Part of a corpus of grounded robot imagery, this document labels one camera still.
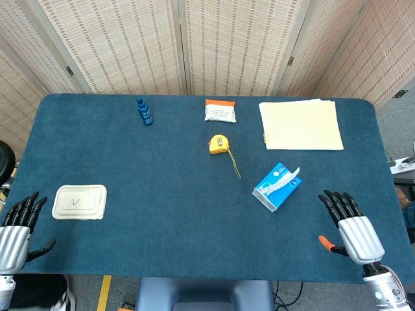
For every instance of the white rectangular tray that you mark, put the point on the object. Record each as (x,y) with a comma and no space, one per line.
(79,202)

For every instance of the blue table cloth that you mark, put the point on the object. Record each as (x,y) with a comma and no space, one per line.
(181,194)

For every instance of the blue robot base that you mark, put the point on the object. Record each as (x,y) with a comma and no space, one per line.
(204,294)

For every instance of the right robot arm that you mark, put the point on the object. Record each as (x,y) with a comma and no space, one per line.
(384,285)

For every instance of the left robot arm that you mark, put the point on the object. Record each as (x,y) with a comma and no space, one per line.
(4,290)

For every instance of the cream paper folder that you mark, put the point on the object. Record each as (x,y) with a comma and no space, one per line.
(301,124)

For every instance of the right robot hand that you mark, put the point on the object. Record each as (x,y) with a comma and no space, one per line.
(358,234)

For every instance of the white power strip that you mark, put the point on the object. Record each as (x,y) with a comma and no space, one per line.
(402,164)

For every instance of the blue tissue box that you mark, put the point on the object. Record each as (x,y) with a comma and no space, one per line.
(277,188)

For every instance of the yellow tape measure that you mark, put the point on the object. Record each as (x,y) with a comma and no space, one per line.
(220,145)

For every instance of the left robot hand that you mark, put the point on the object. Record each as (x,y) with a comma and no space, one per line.
(14,238)

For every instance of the black round stool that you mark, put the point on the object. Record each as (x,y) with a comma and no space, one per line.
(6,162)

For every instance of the woven folding screen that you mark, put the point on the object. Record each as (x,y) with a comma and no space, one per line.
(207,45)

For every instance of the blue spray bottle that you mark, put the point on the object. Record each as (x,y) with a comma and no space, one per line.
(144,112)

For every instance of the white orange packet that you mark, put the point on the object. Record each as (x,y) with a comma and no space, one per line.
(220,111)

